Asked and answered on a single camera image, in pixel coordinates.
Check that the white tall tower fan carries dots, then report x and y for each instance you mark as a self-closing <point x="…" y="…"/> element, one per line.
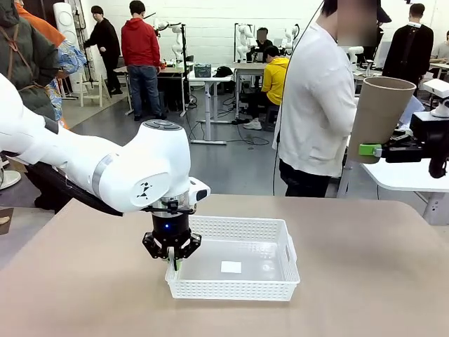
<point x="65" y="21"/>

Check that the person in yellow hoodie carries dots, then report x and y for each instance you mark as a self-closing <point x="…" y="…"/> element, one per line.
<point x="275" y="77"/>

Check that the white monitor screen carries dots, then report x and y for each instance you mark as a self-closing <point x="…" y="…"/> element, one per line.
<point x="384" y="52"/>

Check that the person in red hoodie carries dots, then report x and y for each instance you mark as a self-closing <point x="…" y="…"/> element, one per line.
<point x="140" y="42"/>

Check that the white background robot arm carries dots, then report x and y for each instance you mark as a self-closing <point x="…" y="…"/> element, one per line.
<point x="242" y="38"/>
<point x="356" y="51"/>
<point x="290" y="35"/>
<point x="177" y="45"/>

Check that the white round fan base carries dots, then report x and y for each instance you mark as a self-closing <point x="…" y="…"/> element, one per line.
<point x="8" y="179"/>

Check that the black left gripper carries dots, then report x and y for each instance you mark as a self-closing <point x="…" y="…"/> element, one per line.
<point x="170" y="228"/>

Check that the standing person in black jacket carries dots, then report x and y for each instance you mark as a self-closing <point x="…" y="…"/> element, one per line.
<point x="408" y="52"/>

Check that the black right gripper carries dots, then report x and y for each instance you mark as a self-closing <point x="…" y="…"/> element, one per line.
<point x="433" y="130"/>

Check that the walking person in black clothes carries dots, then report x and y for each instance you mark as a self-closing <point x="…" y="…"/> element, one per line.
<point x="107" y="42"/>

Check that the mannequin in orange jacket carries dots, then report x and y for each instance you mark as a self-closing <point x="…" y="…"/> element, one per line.
<point x="45" y="28"/>

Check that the brown cardboard piece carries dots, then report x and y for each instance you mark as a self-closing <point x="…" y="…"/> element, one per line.
<point x="6" y="221"/>

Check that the white side table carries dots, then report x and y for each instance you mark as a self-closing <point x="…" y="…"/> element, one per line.
<point x="403" y="175"/>

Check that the white wooden step stool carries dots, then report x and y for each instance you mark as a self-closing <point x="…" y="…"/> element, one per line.
<point x="82" y="89"/>

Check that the figure in dark green jacket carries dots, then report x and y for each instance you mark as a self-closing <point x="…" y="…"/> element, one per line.
<point x="24" y="70"/>

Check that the brown top desk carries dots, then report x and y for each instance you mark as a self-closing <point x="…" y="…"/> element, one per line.
<point x="175" y="70"/>

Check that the grey desk with white legs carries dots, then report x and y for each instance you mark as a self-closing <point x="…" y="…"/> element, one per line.
<point x="249" y="66"/>

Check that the person right forearm white sleeve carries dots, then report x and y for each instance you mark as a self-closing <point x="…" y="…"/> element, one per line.
<point x="345" y="116"/>

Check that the person in white cardigan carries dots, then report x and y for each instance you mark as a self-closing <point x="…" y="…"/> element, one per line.
<point x="312" y="105"/>

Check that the brown tall cup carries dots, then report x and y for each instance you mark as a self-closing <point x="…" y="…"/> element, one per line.
<point x="379" y="116"/>

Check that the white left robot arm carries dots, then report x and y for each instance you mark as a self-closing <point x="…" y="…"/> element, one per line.
<point x="122" y="168"/>

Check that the white perforated plastic basket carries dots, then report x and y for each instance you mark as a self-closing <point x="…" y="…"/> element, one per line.
<point x="245" y="291"/>

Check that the seated person in black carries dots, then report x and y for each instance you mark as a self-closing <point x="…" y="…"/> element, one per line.
<point x="263" y="45"/>

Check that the green plastic crate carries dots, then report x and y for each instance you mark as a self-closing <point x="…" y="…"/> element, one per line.
<point x="202" y="71"/>

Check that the black cap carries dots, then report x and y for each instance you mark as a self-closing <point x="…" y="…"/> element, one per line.
<point x="223" y="72"/>

